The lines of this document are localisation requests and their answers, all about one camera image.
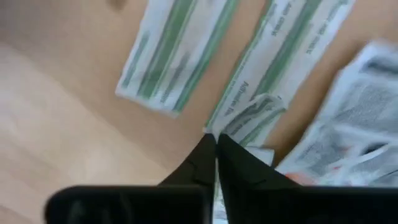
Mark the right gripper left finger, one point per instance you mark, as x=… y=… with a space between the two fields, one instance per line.
x=186 y=202

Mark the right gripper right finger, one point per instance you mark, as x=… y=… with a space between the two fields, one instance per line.
x=248 y=193

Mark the white adhesive bandage strip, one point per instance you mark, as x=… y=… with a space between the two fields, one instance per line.
x=280 y=56
x=255 y=115
x=174 y=56

